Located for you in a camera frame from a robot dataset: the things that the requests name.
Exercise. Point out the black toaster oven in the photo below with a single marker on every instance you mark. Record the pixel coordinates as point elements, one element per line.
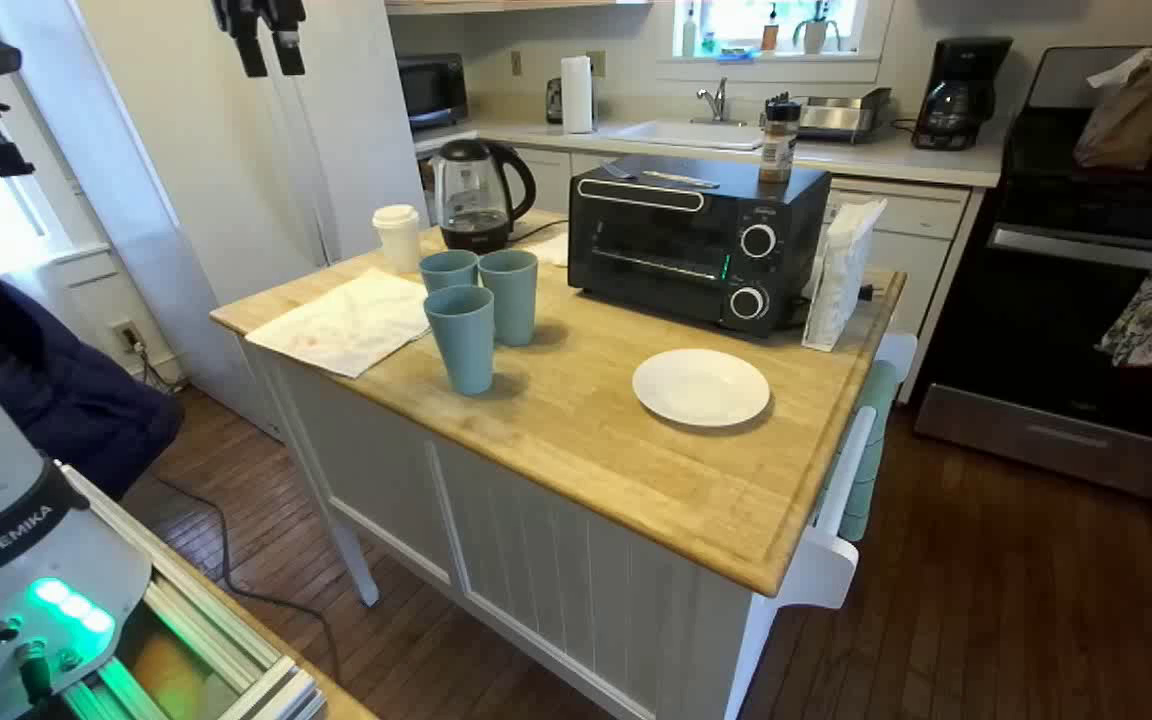
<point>680,252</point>

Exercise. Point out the kitchen window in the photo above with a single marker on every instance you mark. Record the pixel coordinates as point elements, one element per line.
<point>749,23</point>

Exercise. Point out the teal hanging towel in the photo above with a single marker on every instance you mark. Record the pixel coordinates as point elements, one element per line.
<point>870,454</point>

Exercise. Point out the white kitchen sink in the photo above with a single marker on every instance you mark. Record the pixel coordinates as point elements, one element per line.
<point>680,134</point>

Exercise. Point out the light blue plastic cup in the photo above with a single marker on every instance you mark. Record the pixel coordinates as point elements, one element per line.
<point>445,273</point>
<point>514,304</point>
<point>462,346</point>

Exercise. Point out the black kitchen stove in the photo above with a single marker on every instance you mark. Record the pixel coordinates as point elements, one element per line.
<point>1059,334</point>

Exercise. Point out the spice jar with dark lid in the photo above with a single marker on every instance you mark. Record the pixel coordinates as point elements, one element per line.
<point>778,142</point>

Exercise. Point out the black microwave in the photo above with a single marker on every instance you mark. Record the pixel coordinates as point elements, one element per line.
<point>435,94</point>

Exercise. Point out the white paper bag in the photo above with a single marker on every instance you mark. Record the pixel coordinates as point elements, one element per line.
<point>842,273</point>

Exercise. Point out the black coffee maker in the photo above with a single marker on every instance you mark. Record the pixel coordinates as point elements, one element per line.
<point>960,94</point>

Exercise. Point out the brown paper bag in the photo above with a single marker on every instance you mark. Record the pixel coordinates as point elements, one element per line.
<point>1126,116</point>

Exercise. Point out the wooden top white kitchen island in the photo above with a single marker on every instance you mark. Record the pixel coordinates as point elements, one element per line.
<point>576,426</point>

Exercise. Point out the white soap bottle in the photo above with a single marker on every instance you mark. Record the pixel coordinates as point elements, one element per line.
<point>688,35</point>

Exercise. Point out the white paper towel roll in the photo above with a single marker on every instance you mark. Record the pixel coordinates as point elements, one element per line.
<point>576,94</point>

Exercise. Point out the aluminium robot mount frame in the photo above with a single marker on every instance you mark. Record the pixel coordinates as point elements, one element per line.
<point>209,644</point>

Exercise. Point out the white round plate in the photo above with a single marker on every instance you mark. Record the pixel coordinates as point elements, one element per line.
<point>700,388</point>

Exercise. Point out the white wall outlet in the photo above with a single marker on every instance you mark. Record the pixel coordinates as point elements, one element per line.
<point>127,339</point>

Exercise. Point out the blue sponge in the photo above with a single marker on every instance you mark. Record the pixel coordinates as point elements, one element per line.
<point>737,54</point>

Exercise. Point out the white stained cloth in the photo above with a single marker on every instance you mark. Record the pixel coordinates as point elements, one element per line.
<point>340,320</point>

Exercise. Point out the chrome sink faucet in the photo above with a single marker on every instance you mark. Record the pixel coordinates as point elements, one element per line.
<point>715,103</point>

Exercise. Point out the small teal bottle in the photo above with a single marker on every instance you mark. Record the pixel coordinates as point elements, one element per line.
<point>709,46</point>

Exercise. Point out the glass electric kettle black base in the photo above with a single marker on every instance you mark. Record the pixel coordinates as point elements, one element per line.
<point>472,202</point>

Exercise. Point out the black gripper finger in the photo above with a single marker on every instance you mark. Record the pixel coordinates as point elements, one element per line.
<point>246,35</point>
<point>290,35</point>

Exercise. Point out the white lidded paper cup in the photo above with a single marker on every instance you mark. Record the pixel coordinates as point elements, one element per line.
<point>398,236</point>

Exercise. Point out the dark blue jacket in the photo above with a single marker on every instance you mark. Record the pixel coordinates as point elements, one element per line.
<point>42,385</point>

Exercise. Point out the dark soap dispenser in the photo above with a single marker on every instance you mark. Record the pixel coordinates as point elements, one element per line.
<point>554,103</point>

